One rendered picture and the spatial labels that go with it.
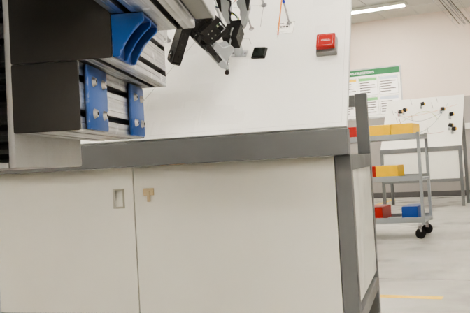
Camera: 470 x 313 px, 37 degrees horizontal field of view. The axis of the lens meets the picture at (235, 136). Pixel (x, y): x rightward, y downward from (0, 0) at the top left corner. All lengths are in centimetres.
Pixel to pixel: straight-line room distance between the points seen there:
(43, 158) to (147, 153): 85
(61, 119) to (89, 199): 107
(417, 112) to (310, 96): 932
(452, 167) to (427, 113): 103
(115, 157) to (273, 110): 44
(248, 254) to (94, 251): 44
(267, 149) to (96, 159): 48
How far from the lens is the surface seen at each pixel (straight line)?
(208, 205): 184
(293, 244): 179
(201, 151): 179
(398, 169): 673
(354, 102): 232
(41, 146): 102
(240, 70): 193
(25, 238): 208
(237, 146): 177
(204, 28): 178
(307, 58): 191
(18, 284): 211
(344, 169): 175
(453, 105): 1108
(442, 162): 1054
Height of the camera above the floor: 79
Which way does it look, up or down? 2 degrees up
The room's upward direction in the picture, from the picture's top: 3 degrees counter-clockwise
